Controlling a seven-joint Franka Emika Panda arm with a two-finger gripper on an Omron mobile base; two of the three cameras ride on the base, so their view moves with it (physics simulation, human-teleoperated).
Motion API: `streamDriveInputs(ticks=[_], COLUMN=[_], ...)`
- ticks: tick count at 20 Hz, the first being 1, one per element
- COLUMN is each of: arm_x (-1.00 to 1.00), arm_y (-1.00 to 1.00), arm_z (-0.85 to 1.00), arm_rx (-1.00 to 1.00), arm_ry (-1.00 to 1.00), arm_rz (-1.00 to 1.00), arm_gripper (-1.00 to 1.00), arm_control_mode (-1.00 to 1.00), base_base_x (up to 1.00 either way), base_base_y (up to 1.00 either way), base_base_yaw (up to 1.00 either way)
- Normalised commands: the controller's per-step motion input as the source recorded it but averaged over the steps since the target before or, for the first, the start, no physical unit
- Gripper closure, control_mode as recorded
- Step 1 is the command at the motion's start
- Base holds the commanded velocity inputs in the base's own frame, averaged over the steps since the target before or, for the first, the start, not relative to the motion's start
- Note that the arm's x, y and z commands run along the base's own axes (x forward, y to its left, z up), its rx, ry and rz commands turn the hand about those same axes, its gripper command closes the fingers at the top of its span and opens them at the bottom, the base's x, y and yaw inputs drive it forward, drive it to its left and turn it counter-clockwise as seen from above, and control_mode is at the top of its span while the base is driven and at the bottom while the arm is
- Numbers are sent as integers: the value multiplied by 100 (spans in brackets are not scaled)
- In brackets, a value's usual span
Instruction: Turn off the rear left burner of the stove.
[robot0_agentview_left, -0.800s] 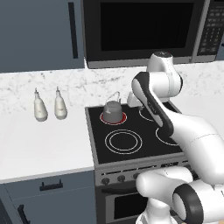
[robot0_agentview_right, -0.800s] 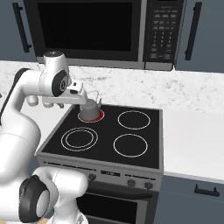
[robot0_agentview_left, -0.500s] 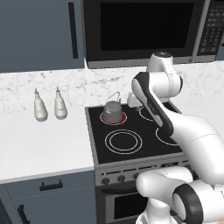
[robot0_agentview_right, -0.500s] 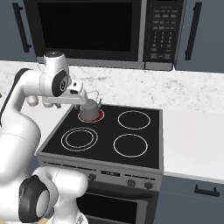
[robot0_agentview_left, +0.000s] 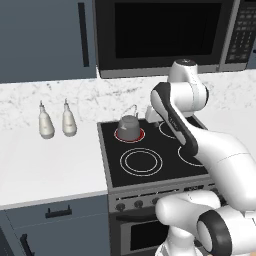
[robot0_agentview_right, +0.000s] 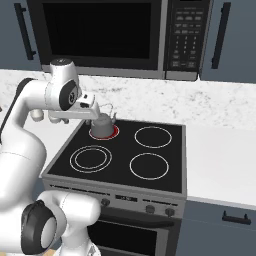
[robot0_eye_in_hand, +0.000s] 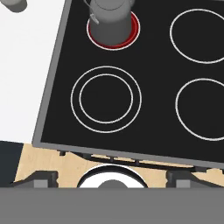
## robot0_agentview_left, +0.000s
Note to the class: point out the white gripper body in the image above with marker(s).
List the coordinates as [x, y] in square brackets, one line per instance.
[151, 115]

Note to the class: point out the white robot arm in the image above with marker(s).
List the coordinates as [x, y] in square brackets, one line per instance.
[220, 156]

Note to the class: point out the black and silver stove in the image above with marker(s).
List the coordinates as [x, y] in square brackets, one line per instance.
[150, 173]

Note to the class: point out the dark stove knob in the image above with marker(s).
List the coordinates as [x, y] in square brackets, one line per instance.
[138, 204]
[155, 201]
[120, 207]

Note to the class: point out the grey kettle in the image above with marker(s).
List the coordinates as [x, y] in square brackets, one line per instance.
[129, 128]

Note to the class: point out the white bottle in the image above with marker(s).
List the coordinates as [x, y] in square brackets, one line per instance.
[69, 123]
[46, 125]

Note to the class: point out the black and silver microwave oven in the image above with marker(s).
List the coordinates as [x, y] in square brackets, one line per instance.
[166, 33]

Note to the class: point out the blue-grey drawer front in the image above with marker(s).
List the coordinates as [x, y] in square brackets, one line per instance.
[83, 208]

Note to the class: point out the silver oven door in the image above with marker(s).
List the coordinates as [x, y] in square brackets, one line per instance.
[140, 236]

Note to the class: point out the blue-grey base cupboard door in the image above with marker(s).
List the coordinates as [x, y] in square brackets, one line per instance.
[73, 238]

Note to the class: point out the blue-grey wall cupboard door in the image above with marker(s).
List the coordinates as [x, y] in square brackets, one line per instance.
[40, 36]

